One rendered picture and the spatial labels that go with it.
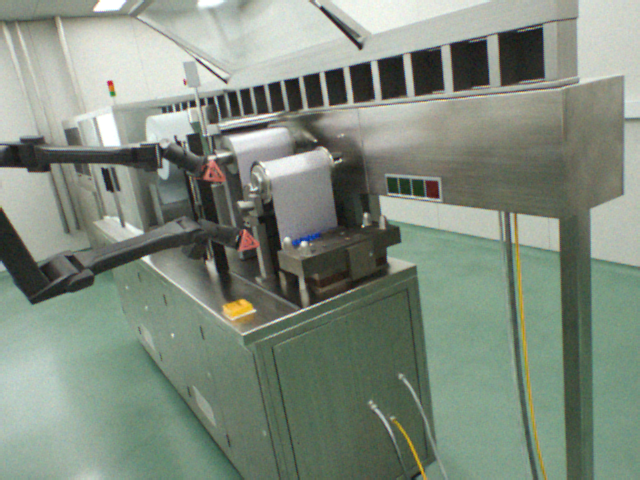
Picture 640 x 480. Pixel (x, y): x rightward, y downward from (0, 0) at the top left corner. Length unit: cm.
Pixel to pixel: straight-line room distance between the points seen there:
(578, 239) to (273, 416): 99
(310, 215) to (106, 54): 574
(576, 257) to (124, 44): 651
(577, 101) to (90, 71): 645
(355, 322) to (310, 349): 18
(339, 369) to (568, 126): 97
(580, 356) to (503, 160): 62
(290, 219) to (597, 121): 96
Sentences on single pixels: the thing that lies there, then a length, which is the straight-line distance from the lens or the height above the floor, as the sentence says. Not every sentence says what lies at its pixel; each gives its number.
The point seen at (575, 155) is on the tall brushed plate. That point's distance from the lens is 133.
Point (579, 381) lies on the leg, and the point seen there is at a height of 61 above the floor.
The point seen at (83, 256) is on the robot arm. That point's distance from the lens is 143.
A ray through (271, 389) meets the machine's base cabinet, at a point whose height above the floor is 70.
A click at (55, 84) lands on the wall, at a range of 717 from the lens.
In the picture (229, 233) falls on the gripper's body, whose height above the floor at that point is 113.
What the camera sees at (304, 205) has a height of 115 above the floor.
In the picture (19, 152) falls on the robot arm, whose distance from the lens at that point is 188.
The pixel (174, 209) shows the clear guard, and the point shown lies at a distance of 270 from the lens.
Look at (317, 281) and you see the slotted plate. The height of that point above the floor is 93.
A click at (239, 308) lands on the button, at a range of 161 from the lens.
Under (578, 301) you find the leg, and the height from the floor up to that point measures 86.
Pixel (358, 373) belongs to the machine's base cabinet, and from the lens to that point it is 177.
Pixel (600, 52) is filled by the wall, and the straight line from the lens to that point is 392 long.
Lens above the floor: 152
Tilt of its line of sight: 16 degrees down
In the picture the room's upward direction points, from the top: 9 degrees counter-clockwise
